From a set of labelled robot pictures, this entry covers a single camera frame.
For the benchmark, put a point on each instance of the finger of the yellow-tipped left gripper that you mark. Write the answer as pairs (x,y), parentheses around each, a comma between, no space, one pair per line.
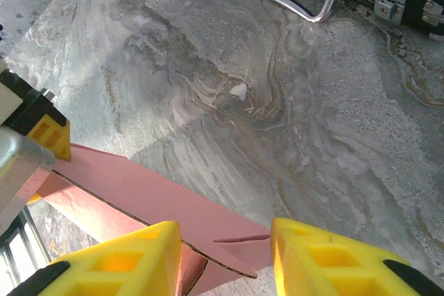
(35,199)
(45,129)

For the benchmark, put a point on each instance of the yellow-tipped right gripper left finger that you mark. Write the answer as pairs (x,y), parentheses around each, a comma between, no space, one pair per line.
(121,251)

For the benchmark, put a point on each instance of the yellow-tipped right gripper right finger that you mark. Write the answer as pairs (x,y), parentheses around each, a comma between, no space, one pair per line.
(295,240)

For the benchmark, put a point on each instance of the pink paper box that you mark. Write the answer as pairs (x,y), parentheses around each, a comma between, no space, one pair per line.
(156,199)

